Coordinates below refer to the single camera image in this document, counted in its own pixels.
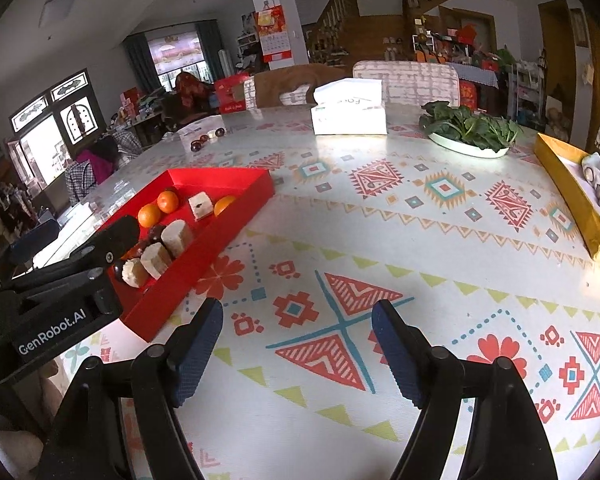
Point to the pale sugarcane piece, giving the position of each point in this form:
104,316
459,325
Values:
201,206
133,272
156,260
176,237

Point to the white tissue box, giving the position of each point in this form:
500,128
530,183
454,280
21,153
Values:
350,112

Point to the pale grey lumpy object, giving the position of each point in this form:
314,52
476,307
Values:
597,175

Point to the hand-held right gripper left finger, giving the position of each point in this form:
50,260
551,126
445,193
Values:
197,355

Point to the green leafy vegetables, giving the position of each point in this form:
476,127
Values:
465,122

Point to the brown chair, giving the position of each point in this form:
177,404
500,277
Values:
290,80

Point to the red gift box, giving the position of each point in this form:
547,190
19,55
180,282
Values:
230,92

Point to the checked chair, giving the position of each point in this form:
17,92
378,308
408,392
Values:
410,82

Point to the white metal rack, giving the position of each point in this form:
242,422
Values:
527,92

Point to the white oval plate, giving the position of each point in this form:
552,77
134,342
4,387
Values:
460,146

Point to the gold cardboard tray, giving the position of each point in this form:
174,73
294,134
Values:
565,180

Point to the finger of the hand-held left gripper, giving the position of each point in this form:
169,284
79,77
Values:
37,240
105,242

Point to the patterned tablecloth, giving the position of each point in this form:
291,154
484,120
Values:
330,240

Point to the dark brown water chestnut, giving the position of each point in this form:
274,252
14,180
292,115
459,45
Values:
156,233
118,267
138,251

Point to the blue checked cloth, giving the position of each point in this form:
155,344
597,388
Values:
475,75

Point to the dark framed window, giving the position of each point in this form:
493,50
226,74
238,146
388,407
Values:
40,145

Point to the red cardboard tray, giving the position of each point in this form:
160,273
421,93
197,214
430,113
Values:
230,180

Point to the square ceiling light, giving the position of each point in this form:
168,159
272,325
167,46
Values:
59,7

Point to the wooden staircase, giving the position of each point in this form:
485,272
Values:
340,15

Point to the orange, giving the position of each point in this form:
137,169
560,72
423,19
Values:
148,215
225,206
168,201

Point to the red wall calendar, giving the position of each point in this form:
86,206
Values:
272,30

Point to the dark curtain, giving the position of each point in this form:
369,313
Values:
139,62
210,50

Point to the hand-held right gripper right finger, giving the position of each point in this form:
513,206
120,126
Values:
397,355

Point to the wooden door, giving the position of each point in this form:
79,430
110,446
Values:
555,50

